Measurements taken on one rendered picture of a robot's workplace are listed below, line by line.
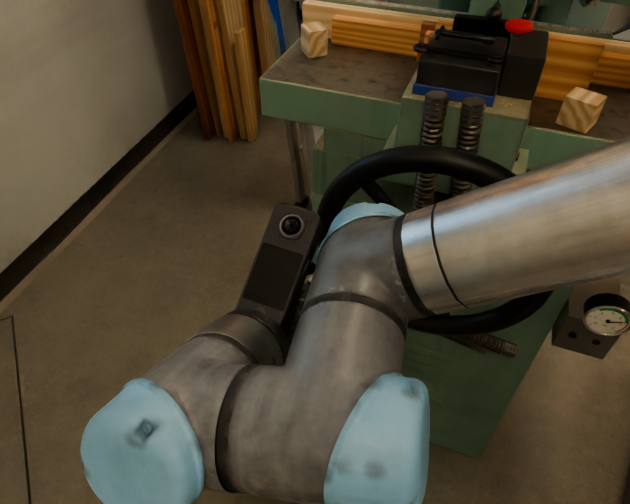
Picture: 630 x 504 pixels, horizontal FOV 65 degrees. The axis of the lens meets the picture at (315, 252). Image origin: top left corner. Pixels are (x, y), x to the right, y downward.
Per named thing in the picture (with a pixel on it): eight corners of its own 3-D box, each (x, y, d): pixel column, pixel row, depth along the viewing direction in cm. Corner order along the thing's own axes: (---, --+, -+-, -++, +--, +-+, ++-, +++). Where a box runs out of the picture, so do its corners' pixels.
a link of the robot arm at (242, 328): (180, 319, 37) (281, 352, 35) (210, 299, 41) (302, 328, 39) (171, 404, 39) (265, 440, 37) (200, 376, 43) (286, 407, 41)
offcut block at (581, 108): (565, 113, 65) (576, 86, 63) (595, 123, 63) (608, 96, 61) (554, 123, 63) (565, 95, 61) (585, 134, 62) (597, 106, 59)
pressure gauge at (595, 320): (571, 336, 75) (592, 302, 69) (571, 317, 78) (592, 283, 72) (616, 348, 74) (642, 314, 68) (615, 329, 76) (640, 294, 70)
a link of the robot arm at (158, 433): (206, 552, 26) (78, 524, 29) (281, 433, 37) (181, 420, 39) (188, 420, 25) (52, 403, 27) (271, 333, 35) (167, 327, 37)
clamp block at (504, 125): (389, 162, 62) (397, 95, 56) (413, 111, 71) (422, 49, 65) (510, 187, 59) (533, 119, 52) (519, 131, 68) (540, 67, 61)
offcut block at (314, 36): (327, 55, 78) (328, 29, 75) (309, 58, 77) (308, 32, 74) (319, 46, 80) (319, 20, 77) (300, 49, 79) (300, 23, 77)
